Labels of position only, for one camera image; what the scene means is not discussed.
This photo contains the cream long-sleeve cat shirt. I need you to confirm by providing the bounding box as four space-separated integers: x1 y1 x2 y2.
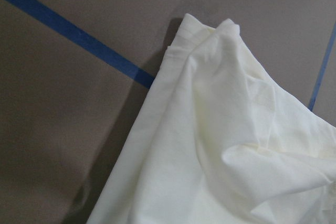
88 14 335 223

